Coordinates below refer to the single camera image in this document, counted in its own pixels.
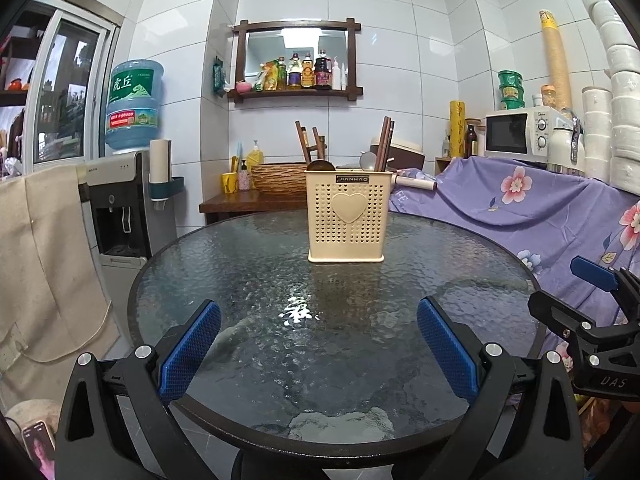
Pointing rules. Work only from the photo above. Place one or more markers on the smartphone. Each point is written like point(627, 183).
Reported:
point(40, 447)

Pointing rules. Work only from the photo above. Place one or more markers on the yellow green seasoning packet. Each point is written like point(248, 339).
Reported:
point(267, 77)

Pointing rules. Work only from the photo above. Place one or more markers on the yellow oil bottle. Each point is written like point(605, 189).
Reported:
point(281, 77)

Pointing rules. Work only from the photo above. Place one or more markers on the blue water bottle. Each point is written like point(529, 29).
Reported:
point(132, 105)

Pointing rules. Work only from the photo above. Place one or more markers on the white thermos jug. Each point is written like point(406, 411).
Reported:
point(562, 150)

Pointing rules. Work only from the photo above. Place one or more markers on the yellow wrap roll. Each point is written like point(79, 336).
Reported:
point(457, 130)

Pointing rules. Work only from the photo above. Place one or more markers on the pair wooden chopsticks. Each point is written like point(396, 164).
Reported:
point(300, 137)
point(388, 142)

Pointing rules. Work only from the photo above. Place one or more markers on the jar with yellow lid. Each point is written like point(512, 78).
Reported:
point(548, 97)

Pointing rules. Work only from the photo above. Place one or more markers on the green noodle cup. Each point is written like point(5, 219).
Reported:
point(511, 92)
point(511, 104)
point(510, 78)

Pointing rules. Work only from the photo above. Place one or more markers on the white and blue cup dispenser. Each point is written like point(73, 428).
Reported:
point(160, 160)

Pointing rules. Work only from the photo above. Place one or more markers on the brown wooden chopstick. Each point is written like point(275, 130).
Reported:
point(383, 140)
point(305, 147)

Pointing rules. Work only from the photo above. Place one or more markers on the stacks of white paper rolls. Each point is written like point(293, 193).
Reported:
point(620, 110)

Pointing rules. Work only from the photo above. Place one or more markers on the grey water dispenser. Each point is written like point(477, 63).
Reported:
point(125, 185)

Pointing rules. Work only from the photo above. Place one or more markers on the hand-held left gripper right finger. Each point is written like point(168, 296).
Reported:
point(445, 345)

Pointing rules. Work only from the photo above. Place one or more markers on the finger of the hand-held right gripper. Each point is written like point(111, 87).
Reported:
point(595, 274)
point(560, 315)

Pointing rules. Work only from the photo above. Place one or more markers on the beige plastic utensil holder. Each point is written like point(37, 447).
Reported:
point(350, 240)

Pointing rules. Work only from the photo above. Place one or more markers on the brown glass bottle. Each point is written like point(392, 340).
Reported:
point(471, 142)

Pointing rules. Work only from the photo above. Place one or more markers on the yellow cup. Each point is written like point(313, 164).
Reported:
point(229, 184)

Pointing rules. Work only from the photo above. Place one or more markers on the purple floral cloth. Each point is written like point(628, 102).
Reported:
point(500, 220)

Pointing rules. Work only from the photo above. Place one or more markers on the sliding window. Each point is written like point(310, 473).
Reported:
point(75, 95)

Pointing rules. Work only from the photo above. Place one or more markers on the yellow soap dispenser bottle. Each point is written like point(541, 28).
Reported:
point(255, 155)

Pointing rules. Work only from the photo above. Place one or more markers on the orange teapot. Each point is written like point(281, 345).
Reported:
point(16, 84)

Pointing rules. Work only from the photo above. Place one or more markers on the white squeeze bottle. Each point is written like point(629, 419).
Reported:
point(337, 77)

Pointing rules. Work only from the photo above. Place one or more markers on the white microwave oven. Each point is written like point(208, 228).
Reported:
point(505, 132)

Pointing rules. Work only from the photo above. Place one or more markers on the wooden counter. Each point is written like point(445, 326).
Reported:
point(250, 205)

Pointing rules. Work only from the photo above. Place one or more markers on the green wall packet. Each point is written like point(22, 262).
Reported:
point(220, 77)

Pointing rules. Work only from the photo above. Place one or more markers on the woven brown basin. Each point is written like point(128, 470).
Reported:
point(277, 177)

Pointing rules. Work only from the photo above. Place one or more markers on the small pink pump bottle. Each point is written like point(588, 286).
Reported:
point(244, 180)

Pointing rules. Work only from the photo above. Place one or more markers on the metal spoon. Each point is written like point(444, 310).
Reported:
point(367, 160)

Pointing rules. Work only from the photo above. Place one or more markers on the stack of yellow paper cups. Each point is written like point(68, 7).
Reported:
point(555, 60)

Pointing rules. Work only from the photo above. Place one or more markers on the beige cloth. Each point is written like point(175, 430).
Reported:
point(45, 260)

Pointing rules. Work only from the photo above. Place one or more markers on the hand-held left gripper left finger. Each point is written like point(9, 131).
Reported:
point(192, 345)

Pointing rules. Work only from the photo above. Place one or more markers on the purple label sauce bottle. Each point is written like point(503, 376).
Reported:
point(295, 75)

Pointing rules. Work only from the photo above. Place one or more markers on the amber sauce bottle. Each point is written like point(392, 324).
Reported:
point(307, 75)

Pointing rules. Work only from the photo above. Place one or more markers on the dark soy sauce bottle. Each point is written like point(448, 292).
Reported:
point(323, 72)

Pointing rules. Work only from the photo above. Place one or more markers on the brown and white rice cooker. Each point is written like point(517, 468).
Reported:
point(407, 152)

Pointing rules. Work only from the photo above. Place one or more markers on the wooden framed mirror shelf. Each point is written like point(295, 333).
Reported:
point(295, 24)

